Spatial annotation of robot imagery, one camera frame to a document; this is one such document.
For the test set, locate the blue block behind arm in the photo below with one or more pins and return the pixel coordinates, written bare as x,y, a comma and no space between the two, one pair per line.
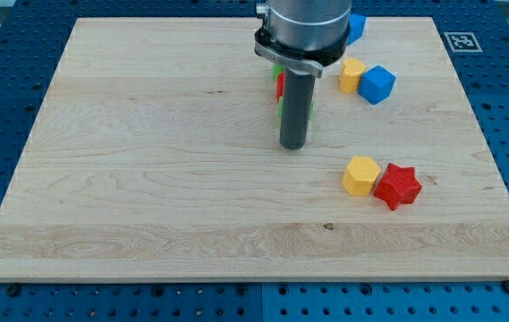
357,24

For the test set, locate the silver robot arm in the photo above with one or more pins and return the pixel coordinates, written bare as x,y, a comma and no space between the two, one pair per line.
304,36

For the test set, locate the red star block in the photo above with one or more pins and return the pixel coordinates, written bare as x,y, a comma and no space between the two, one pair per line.
398,186

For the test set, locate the green block behind tool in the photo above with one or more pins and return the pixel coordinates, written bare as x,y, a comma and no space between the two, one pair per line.
280,107

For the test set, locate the red block behind tool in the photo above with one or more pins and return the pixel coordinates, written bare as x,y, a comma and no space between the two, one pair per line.
280,85

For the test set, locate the green block upper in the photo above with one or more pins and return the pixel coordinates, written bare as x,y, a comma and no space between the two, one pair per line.
277,70

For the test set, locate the light wooden board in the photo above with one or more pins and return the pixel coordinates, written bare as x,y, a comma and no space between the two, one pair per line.
155,157

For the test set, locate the yellow hexagon block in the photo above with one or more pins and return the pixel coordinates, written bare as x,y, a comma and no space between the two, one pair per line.
360,174

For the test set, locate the yellow heart block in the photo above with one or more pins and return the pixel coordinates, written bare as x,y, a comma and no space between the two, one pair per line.
351,74

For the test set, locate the blue cube block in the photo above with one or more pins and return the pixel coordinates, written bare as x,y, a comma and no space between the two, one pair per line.
376,84

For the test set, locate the white fiducial marker tag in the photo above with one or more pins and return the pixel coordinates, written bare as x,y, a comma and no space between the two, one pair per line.
462,42

